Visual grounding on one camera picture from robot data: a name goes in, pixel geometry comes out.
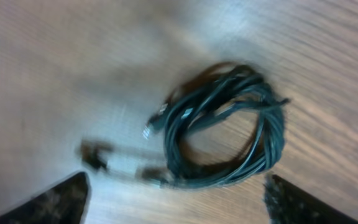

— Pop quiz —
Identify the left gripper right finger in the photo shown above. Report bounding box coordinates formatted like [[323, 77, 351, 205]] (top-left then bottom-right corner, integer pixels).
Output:
[[264, 174, 358, 224]]

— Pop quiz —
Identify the black usb cable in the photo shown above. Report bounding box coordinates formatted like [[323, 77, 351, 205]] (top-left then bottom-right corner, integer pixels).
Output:
[[78, 62, 291, 190]]

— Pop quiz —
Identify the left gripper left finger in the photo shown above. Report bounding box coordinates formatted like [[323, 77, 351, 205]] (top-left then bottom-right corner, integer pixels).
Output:
[[0, 171, 90, 224]]

